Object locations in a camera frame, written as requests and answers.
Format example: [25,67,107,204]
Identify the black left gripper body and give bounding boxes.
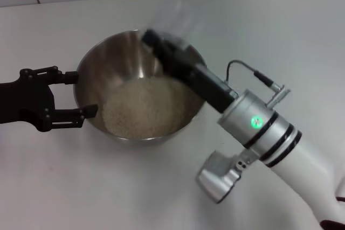
[0,68,57,133]

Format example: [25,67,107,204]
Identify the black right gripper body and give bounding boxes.
[188,62,239,114]

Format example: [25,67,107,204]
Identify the clear plastic cup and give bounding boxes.
[140,27,195,61]

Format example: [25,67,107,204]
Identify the stainless steel mixing bowl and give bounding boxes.
[73,30,208,141]

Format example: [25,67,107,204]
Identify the white rice grains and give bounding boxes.
[101,77,187,139]

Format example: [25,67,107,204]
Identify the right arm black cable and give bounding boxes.
[225,59,292,109]

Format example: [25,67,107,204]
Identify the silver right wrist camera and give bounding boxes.
[195,150,244,205]

